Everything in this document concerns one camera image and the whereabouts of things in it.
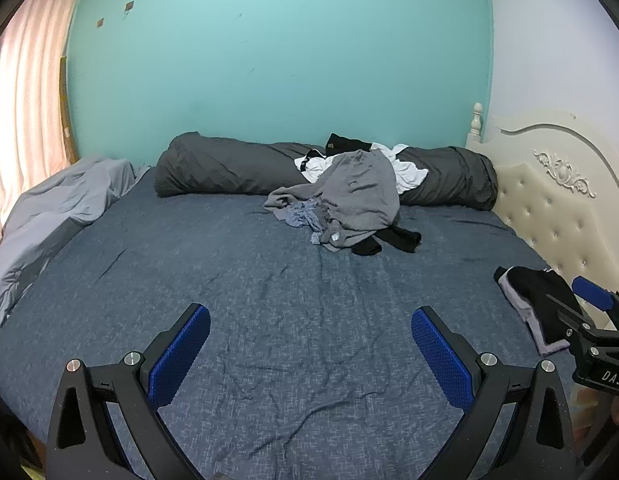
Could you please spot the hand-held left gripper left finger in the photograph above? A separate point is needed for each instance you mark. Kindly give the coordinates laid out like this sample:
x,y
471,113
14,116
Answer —
x,y
182,355

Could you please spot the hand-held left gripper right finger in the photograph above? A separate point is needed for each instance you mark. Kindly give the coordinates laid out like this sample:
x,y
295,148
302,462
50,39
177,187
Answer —
x,y
439,360

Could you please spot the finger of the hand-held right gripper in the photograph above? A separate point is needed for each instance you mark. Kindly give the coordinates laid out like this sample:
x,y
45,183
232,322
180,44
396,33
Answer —
x,y
567,315
592,292

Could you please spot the grey knit sweater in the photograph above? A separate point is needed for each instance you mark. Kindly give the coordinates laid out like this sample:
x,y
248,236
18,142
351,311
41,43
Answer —
x,y
359,185

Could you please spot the folded black and lavender garment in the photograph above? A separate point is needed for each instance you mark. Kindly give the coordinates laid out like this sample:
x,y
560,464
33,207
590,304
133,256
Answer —
x,y
539,290

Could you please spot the cream tufted headboard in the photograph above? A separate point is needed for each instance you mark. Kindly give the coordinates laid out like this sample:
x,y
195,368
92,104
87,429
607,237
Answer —
x,y
554,200

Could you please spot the blue checked cloth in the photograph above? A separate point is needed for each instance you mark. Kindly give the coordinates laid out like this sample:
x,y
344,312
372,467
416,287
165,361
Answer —
x,y
299,212

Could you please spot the dark grey rolled duvet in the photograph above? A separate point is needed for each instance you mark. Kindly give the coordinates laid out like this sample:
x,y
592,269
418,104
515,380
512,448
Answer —
x,y
214,170

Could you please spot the crumpled grey garment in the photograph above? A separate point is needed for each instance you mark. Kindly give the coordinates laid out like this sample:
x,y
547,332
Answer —
x,y
284,197

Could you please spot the light grey blanket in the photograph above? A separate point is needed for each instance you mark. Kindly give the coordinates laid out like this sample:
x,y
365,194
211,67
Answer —
x,y
54,195

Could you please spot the black garment with gold label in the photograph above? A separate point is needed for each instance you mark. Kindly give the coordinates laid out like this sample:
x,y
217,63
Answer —
x,y
339,142

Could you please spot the pink curtain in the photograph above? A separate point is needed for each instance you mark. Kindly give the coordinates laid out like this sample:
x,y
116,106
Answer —
x,y
24,85

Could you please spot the wooden frame strip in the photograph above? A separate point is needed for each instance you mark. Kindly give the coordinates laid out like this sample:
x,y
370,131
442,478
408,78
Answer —
x,y
66,110

